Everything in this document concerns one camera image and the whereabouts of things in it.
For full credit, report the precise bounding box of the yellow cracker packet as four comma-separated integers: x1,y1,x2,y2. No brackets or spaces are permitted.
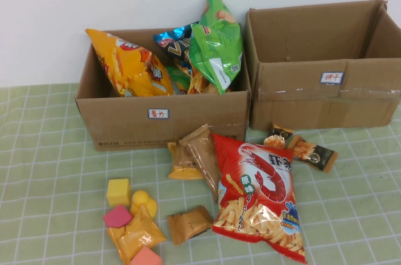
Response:
106,204,167,265

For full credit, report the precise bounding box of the cardboard box with snack bags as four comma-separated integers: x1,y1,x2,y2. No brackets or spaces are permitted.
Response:
74,23,251,152

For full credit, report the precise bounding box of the red prawn cracker bag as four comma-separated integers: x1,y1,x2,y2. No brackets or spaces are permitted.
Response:
210,132,308,264

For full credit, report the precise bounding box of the yellow rubber duck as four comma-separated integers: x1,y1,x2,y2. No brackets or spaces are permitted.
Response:
129,189,159,219

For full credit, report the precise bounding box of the orange yellow chip bag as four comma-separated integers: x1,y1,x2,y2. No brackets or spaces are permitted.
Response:
85,28,175,97

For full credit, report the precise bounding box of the green chip bag white label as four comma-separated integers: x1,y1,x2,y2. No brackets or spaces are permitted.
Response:
187,23,244,95

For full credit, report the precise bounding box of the tall green chip bag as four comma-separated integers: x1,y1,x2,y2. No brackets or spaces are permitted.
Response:
199,0,239,34

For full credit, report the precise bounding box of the black orange biscuit packet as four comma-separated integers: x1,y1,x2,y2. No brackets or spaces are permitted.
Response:
287,134,339,174
263,122,294,150
167,204,214,246

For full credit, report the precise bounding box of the small green snack bag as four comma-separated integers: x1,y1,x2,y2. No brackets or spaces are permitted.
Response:
165,65,190,94

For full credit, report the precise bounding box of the yellow foam cube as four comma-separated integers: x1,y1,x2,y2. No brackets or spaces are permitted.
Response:
106,178,132,208

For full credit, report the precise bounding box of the yellow brown snack packet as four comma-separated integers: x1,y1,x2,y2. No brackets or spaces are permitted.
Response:
167,141,204,180

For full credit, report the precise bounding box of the green checkered tablecloth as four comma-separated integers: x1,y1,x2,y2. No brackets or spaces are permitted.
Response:
0,83,401,265

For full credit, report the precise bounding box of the orange fries snack bag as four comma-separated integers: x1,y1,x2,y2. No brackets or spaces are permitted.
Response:
175,61,220,95

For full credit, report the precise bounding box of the empty taped cardboard box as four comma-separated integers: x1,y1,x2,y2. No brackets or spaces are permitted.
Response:
244,0,401,131

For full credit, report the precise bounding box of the salmon foam block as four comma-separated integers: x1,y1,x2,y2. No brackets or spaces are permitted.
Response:
129,245,164,265

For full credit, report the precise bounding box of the long brown snack packet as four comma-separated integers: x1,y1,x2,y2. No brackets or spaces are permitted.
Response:
178,123,224,204

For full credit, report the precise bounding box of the white handwritten label sticker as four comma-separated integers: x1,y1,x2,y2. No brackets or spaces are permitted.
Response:
319,72,345,84
147,108,170,120

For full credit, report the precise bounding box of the pink foam block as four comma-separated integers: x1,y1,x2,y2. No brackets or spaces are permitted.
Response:
102,204,134,229

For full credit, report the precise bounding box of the blue chip bag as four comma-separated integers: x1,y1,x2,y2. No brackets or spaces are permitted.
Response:
152,22,200,68

